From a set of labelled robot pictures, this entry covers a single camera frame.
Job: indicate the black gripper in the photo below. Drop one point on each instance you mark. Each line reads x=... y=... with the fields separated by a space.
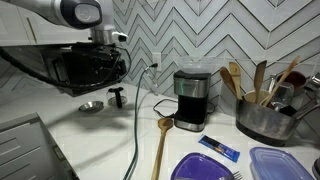
x=96 y=63

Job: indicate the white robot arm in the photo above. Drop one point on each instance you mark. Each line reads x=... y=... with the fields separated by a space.
x=50 y=10

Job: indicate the black steel coffeemaker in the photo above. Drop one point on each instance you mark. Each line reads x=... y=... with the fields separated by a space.
x=191 y=106

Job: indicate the steel utensil pot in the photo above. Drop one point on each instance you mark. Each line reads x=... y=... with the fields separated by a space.
x=263 y=123

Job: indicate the small steel bowl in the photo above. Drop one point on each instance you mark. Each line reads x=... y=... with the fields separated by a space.
x=90 y=106

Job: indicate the long wooden spoon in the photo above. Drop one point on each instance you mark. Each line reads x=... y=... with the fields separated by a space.
x=161 y=146

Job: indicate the slotted wooden spatula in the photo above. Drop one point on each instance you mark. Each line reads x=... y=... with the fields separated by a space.
x=235 y=75

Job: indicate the purple plate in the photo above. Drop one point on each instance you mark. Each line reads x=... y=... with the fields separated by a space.
x=196 y=168

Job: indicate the blue snack packet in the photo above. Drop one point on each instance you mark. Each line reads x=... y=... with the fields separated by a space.
x=218 y=147

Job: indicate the wooden turner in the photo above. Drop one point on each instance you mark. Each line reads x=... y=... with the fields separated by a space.
x=260 y=75

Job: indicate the metal fork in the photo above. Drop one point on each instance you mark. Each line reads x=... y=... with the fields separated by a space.
x=233 y=175

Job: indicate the brown ladle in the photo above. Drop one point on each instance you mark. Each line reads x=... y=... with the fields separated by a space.
x=296 y=80

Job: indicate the clear container with blue lid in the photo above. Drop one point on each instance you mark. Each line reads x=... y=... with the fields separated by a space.
x=276 y=165

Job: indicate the shiny metal utensil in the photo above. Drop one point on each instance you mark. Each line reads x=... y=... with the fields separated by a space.
x=313 y=83

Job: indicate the white wall outlet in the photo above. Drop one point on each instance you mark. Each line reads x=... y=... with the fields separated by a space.
x=158 y=58

